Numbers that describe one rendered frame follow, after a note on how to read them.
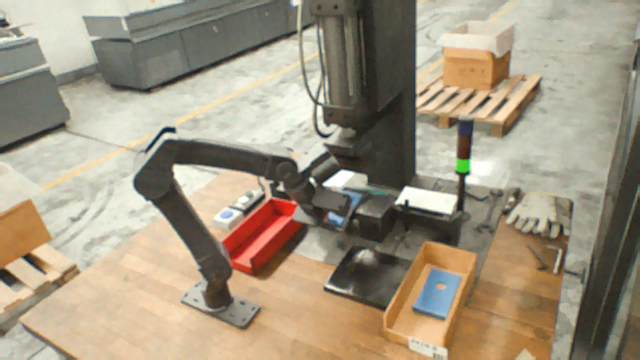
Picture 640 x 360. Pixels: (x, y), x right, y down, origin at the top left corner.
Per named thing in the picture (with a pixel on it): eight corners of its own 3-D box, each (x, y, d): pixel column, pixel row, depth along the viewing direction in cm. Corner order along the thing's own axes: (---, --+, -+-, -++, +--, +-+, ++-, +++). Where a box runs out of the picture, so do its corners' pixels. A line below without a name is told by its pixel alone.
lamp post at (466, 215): (445, 218, 121) (450, 119, 106) (451, 207, 125) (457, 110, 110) (467, 223, 118) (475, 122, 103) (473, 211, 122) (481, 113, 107)
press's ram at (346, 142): (306, 175, 114) (289, 64, 100) (350, 135, 133) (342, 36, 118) (367, 188, 106) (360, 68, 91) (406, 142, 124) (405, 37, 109)
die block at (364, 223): (316, 226, 124) (313, 205, 120) (333, 208, 131) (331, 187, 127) (381, 244, 114) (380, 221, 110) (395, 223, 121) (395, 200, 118)
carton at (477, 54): (461, 66, 473) (463, 19, 448) (518, 72, 438) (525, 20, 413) (433, 86, 430) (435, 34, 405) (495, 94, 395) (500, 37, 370)
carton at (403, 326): (384, 341, 89) (383, 315, 85) (424, 265, 107) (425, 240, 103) (446, 365, 83) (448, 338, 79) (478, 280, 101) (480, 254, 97)
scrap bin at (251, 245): (219, 264, 114) (214, 246, 111) (273, 213, 132) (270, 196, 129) (254, 277, 109) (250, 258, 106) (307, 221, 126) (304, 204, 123)
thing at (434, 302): (410, 315, 92) (410, 305, 91) (431, 269, 103) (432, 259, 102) (442, 325, 89) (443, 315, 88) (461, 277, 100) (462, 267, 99)
